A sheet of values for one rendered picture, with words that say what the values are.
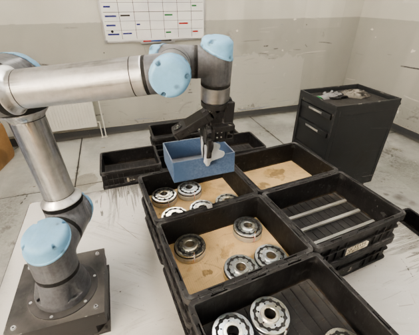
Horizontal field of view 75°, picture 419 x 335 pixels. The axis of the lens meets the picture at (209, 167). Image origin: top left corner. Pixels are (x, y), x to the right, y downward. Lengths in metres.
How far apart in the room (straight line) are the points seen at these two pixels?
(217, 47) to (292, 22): 3.72
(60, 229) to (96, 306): 0.25
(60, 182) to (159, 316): 0.51
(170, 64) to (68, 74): 0.19
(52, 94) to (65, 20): 3.06
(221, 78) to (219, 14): 3.20
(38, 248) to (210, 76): 0.59
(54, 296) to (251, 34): 3.69
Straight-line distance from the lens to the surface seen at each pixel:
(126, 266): 1.13
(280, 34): 4.27
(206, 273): 0.91
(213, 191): 1.21
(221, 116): 0.75
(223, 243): 0.99
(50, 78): 0.60
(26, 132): 0.82
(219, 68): 0.67
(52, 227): 0.86
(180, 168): 0.82
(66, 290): 0.92
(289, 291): 0.90
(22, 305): 1.02
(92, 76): 0.57
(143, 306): 1.02
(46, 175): 0.86
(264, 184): 1.28
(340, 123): 2.28
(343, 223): 1.17
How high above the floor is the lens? 1.55
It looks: 32 degrees down
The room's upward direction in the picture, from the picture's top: straight up
